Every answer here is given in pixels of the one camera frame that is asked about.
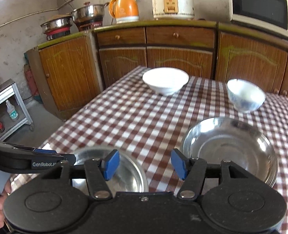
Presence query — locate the orange electric kettle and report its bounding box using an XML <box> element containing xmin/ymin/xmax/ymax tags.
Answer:
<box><xmin>108</xmin><ymin>0</ymin><xmax>139</xmax><ymax>24</ymax></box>

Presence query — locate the brown wooden kitchen cabinet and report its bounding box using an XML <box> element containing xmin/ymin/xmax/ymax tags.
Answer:
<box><xmin>27</xmin><ymin>20</ymin><xmax>288</xmax><ymax>120</ymax></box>

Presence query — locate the blue white porcelain bowl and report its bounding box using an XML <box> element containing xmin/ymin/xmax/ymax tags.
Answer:
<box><xmin>227</xmin><ymin>79</ymin><xmax>266</xmax><ymax>113</ymax></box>

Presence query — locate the metal shelf cart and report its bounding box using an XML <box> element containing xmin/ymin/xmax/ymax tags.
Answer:
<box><xmin>0</xmin><ymin>79</ymin><xmax>34</xmax><ymax>141</ymax></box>

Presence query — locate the white shallow bowl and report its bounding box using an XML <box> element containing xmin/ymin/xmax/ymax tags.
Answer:
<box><xmin>142</xmin><ymin>67</ymin><xmax>189</xmax><ymax>96</ymax></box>

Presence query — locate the red white checkered tablecloth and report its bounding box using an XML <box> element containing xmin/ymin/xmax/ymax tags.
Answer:
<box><xmin>39</xmin><ymin>66</ymin><xmax>288</xmax><ymax>233</ymax></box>

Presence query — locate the steel pot on cooker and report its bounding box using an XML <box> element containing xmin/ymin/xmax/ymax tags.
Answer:
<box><xmin>71</xmin><ymin>2</ymin><xmax>109</xmax><ymax>32</ymax></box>

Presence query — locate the large steel plate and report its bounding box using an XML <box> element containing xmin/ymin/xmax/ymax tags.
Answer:
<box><xmin>180</xmin><ymin>117</ymin><xmax>278</xmax><ymax>187</ymax></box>

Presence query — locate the steel bowl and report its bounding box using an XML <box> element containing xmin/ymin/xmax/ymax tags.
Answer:
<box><xmin>74</xmin><ymin>145</ymin><xmax>149</xmax><ymax>196</ymax></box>

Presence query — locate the white rice cooker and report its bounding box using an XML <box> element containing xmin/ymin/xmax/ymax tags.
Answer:
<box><xmin>151</xmin><ymin>0</ymin><xmax>195</xmax><ymax>20</ymax></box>

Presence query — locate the clear plastic bottle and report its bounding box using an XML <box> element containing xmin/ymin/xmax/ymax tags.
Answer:
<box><xmin>5</xmin><ymin>99</ymin><xmax>19</xmax><ymax>121</ymax></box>

